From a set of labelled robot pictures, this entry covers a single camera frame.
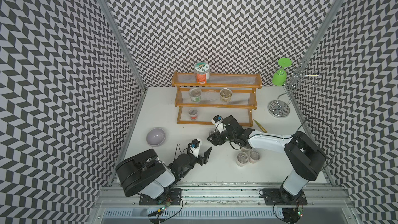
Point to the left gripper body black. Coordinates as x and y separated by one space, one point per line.
193 161

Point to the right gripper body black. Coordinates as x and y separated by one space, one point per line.
226 135

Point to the seed cup red label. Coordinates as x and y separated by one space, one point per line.
193 114

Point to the green label seed cup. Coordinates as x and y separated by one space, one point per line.
195 95

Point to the tall seed jar orange label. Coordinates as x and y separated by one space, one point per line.
202 72

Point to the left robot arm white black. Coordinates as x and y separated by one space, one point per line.
144 174

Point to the clear plastic lid on shelf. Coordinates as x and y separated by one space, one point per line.
211 95

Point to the wooden two-tier shelf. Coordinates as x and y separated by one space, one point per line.
235 91

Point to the lilac bowl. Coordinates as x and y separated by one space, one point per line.
156 137

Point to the green plastic wine glass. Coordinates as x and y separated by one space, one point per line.
280 76

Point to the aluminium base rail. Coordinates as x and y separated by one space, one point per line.
237 202

